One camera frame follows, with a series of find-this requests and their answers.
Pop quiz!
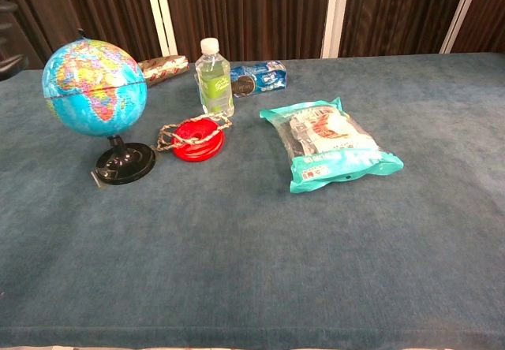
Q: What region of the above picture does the teal snack bag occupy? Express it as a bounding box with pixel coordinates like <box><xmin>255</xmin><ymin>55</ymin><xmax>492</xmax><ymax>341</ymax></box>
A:
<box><xmin>259</xmin><ymin>96</ymin><xmax>405</xmax><ymax>195</ymax></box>

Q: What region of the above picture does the white frame post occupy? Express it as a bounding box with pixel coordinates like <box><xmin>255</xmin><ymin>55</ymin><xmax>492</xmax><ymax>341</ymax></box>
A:
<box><xmin>142</xmin><ymin>0</ymin><xmax>179</xmax><ymax>58</ymax></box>
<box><xmin>320</xmin><ymin>0</ymin><xmax>352</xmax><ymax>59</ymax></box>
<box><xmin>439</xmin><ymin>0</ymin><xmax>485</xmax><ymax>54</ymax></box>

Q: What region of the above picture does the blue desk globe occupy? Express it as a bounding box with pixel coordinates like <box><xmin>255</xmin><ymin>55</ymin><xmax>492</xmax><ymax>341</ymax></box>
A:
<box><xmin>41</xmin><ymin>28</ymin><xmax>158</xmax><ymax>187</ymax></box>

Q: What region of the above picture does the brown pleated curtain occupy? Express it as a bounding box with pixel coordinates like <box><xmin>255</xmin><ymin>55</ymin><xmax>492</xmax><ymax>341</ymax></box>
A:
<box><xmin>0</xmin><ymin>0</ymin><xmax>505</xmax><ymax>79</ymax></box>

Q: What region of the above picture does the brown silver snack roll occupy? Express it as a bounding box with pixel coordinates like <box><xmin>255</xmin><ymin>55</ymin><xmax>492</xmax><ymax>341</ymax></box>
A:
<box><xmin>137</xmin><ymin>54</ymin><xmax>189</xmax><ymax>88</ymax></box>

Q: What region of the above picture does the blue cookie pack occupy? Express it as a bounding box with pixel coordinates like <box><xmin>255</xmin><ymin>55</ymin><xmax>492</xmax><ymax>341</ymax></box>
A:
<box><xmin>230</xmin><ymin>60</ymin><xmax>288</xmax><ymax>99</ymax></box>

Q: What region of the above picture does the braided beige rope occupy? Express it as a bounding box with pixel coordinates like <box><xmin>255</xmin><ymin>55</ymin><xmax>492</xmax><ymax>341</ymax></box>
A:
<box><xmin>156</xmin><ymin>112</ymin><xmax>234</xmax><ymax>154</ymax></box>

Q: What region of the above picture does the blue-green table cloth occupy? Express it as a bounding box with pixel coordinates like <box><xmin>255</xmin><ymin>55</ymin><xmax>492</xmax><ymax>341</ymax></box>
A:
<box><xmin>0</xmin><ymin>52</ymin><xmax>505</xmax><ymax>349</ymax></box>

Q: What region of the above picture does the red plastic disc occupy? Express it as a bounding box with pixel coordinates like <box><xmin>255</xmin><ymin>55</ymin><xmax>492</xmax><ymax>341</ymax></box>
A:
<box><xmin>170</xmin><ymin>115</ymin><xmax>226</xmax><ymax>163</ymax></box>

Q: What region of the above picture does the clear bottle with white cap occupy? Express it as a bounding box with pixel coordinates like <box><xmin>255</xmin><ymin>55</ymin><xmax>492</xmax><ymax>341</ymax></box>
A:
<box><xmin>194</xmin><ymin>37</ymin><xmax>236</xmax><ymax>117</ymax></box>

